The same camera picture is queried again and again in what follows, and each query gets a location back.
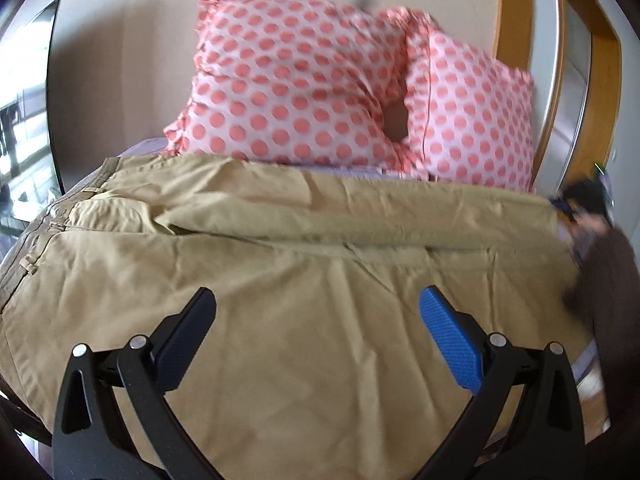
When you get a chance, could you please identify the khaki pants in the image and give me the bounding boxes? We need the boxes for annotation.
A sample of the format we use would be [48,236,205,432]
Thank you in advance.
[0,153,591,480]

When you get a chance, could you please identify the dark framed window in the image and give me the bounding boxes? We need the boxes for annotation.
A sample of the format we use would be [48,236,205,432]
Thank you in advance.
[1,0,63,240]

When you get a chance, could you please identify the lavender bed sheet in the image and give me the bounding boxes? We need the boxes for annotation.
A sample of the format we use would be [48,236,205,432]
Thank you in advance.
[0,136,601,461]

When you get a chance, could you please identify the left polka dot pillow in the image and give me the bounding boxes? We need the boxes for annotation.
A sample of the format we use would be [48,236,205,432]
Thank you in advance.
[164,0,412,171]

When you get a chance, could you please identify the wooden framed glass door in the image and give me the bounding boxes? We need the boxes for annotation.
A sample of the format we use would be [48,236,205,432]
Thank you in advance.
[494,0,622,195]

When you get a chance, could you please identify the polka dot pillow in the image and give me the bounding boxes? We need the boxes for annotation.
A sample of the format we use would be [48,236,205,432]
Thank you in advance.
[386,8,535,192]
[164,0,412,171]

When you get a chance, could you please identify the right polka dot pillow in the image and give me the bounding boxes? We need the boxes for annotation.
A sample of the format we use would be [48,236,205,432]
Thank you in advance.
[386,8,535,192]

